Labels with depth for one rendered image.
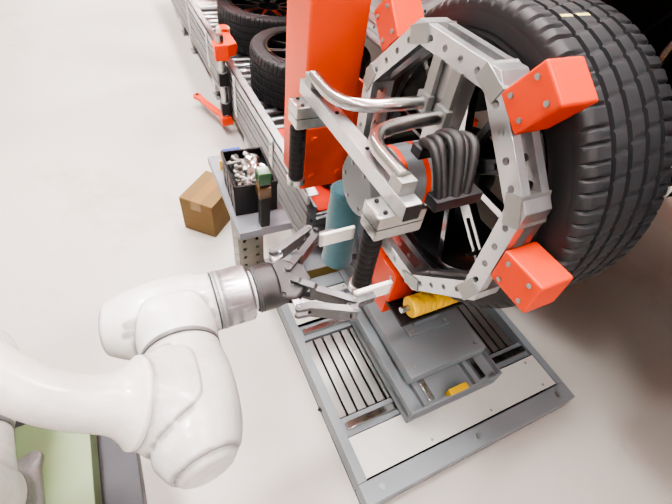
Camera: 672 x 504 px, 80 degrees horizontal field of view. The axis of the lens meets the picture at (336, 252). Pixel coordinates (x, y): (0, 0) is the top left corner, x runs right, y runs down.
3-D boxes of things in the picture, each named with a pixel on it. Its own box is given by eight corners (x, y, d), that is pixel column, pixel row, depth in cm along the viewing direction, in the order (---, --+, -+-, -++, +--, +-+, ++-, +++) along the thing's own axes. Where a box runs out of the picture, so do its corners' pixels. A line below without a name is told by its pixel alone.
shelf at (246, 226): (291, 229, 132) (291, 222, 130) (239, 241, 126) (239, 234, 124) (252, 156, 157) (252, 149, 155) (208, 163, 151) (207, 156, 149)
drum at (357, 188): (447, 213, 90) (470, 160, 80) (364, 234, 82) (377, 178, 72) (414, 176, 98) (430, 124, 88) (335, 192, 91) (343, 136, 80)
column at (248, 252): (264, 271, 173) (262, 194, 142) (241, 277, 169) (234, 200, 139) (257, 255, 179) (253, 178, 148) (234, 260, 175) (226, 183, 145)
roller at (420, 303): (490, 294, 115) (499, 281, 111) (403, 325, 104) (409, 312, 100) (478, 279, 118) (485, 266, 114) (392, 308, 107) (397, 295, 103)
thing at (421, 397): (492, 384, 140) (504, 371, 133) (405, 424, 127) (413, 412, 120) (415, 278, 169) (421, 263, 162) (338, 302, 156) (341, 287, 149)
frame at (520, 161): (470, 334, 93) (616, 117, 53) (447, 344, 90) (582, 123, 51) (362, 191, 125) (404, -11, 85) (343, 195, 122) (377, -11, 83)
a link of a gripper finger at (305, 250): (290, 286, 67) (282, 282, 67) (318, 244, 75) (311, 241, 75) (290, 270, 64) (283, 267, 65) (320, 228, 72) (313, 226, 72)
